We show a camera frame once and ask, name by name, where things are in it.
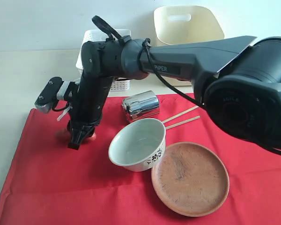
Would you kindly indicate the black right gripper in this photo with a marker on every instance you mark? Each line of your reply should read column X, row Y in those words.
column 87, row 106

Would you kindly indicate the red sausage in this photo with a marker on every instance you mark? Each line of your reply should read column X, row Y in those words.
column 63, row 135

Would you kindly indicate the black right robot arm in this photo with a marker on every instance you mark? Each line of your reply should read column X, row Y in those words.
column 237, row 81

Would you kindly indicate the red table cloth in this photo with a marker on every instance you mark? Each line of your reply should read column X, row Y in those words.
column 50, row 184

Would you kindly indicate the white floral ceramic bowl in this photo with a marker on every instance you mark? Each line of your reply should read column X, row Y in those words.
column 138, row 146

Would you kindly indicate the white perforated plastic basket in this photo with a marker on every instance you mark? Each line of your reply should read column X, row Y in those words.
column 97, row 35

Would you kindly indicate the shiny metal cup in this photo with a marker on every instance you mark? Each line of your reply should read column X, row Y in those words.
column 139, row 106

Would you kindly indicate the upper wooden chopstick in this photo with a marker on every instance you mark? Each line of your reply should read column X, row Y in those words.
column 180, row 114

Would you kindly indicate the wooden chopstick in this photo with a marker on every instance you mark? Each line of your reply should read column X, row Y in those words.
column 180, row 114
column 182, row 122

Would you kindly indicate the lower wooden chopstick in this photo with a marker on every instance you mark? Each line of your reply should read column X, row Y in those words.
column 182, row 122

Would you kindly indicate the brown clay plate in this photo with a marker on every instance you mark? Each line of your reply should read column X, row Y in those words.
column 190, row 179

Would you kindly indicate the cream plastic bin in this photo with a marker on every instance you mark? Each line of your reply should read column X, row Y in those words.
column 176, row 25

